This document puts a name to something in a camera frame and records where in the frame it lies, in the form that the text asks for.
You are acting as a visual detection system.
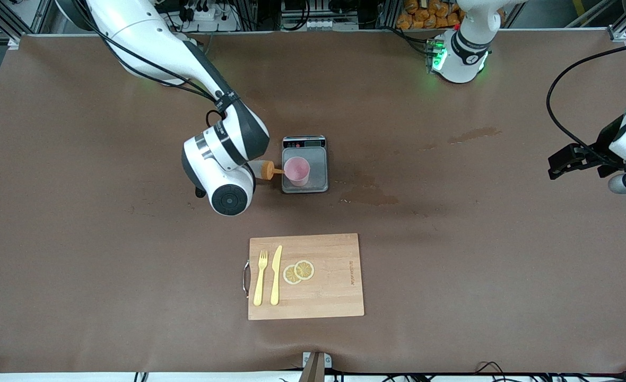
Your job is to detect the pink plastic cup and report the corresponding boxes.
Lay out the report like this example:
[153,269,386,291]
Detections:
[283,157,311,187]

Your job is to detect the sauce bottle with orange cap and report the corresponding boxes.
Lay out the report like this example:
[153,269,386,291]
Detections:
[260,160,286,181]

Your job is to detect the long narrow liquid spill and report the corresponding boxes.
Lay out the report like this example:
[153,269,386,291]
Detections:
[447,126,502,145]

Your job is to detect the orange snack bags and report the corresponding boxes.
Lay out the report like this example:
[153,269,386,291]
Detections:
[396,0,465,30]

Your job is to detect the small digital kitchen scale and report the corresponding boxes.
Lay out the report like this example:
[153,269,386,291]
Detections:
[282,135,329,194]

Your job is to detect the wooden cutting board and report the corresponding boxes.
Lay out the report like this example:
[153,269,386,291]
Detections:
[242,233,365,321]

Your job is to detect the white socket row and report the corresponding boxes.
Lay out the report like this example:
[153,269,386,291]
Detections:
[302,19,359,31]

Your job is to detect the yellow plastic knife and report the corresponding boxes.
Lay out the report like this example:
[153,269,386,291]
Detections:
[270,245,283,306]

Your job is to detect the yellow plastic fork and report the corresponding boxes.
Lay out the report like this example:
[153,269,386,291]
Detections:
[253,250,268,307]

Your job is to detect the white power strip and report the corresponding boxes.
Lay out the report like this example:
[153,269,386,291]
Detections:
[183,0,239,32]

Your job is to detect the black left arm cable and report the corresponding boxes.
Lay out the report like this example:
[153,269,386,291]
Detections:
[546,45,626,166]

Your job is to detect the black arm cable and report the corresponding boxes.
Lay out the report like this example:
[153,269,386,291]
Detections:
[82,0,239,129]
[546,45,626,166]

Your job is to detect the black floor cables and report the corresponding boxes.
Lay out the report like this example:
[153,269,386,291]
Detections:
[472,361,626,382]

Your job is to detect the metal table edge bracket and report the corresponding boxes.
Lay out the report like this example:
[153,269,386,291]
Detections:
[300,352,333,382]

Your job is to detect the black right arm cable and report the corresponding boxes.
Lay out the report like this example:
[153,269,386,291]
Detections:
[82,0,239,129]

